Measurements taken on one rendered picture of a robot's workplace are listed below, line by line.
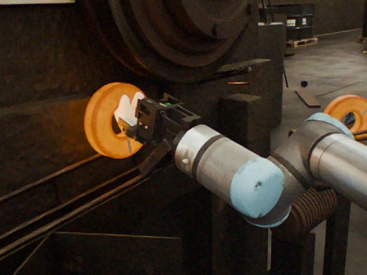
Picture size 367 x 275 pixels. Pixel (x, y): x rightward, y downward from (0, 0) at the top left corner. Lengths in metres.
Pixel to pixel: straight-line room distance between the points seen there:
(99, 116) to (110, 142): 0.06
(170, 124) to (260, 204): 0.21
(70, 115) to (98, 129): 0.08
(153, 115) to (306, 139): 0.27
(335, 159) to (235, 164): 0.15
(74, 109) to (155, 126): 0.21
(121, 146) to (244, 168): 0.32
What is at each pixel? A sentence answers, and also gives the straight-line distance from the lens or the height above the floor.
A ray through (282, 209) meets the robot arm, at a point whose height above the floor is 0.69.
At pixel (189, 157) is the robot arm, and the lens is 0.71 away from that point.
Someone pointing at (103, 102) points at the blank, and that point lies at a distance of 0.85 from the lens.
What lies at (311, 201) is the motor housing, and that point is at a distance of 1.26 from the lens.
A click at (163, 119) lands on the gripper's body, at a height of 0.85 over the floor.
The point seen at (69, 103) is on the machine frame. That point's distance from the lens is 0.89.
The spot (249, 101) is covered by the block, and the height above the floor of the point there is 0.80.
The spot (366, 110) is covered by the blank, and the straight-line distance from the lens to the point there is 1.35.
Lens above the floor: 1.04
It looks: 17 degrees down
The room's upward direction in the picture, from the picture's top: 2 degrees counter-clockwise
